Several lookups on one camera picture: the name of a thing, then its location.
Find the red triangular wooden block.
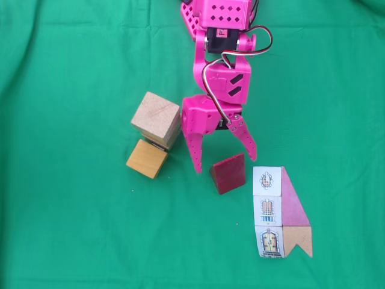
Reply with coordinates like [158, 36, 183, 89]
[209, 152, 247, 196]

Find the wooden block with balcony window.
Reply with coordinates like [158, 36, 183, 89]
[143, 113, 183, 150]

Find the wooden block with door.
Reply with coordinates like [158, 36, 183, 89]
[149, 132, 181, 152]

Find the wooden block with oval window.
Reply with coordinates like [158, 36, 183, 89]
[131, 92, 181, 143]

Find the yellow notched wooden block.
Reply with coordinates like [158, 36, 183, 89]
[125, 138, 169, 181]

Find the white red black servo cable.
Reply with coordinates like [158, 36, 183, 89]
[202, 58, 233, 125]
[221, 26, 273, 58]

